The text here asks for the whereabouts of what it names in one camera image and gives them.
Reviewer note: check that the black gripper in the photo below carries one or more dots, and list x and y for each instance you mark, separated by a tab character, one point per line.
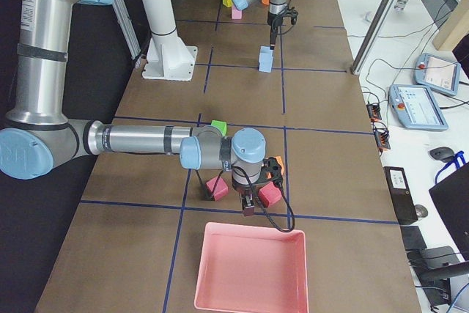
246	191
273	22

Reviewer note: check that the light blue foam block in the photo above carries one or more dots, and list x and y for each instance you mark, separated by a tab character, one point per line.
265	66
265	54

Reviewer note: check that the red foam block near tray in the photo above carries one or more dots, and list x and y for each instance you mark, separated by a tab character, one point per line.
269	194

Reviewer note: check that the red foam block inner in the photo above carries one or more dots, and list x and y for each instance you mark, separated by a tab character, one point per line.
216	188

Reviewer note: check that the pink foam block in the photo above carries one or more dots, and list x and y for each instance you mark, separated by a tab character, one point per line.
236	14

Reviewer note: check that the orange foam block right side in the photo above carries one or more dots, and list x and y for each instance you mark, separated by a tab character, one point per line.
277	165

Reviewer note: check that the yellow foam block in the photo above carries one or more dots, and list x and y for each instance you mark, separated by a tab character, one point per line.
227	3

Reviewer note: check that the pink plastic tray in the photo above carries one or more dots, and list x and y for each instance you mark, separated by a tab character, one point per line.
252	269

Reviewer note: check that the green foam block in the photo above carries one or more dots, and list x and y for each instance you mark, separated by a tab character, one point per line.
220	125

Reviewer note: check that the black box with label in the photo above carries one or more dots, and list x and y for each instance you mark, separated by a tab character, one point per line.
401	198

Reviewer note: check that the near teach pendant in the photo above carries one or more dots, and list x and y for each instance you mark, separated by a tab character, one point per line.
416	108

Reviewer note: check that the teach pendant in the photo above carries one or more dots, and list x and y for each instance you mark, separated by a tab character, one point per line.
439	74
416	108

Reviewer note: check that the far teach pendant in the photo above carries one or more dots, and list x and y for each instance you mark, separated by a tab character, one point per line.
439	74

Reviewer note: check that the black computer mouse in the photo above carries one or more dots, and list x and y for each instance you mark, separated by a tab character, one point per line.
444	154

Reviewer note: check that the aluminium frame post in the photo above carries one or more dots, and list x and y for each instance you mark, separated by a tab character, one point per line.
371	35

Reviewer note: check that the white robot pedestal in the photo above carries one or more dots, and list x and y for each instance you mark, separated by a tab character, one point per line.
168	58

